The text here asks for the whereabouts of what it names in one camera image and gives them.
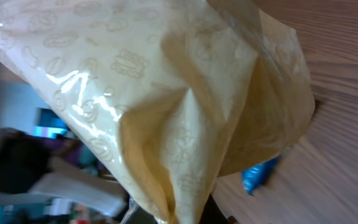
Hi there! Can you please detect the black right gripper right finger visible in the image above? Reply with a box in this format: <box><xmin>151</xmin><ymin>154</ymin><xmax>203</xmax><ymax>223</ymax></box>
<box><xmin>199</xmin><ymin>195</ymin><xmax>229</xmax><ymax>224</ymax></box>

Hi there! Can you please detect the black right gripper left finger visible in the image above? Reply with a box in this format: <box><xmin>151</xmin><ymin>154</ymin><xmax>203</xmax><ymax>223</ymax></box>
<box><xmin>120</xmin><ymin>198</ymin><xmax>157</xmax><ymax>224</ymax></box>

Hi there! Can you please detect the blue cookie packet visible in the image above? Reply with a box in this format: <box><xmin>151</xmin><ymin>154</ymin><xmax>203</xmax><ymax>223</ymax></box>
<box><xmin>241</xmin><ymin>156</ymin><xmax>282</xmax><ymax>195</ymax></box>

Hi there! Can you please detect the beige plastic bag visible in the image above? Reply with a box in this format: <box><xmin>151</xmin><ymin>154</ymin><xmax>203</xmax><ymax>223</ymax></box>
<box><xmin>0</xmin><ymin>0</ymin><xmax>314</xmax><ymax>223</ymax></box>

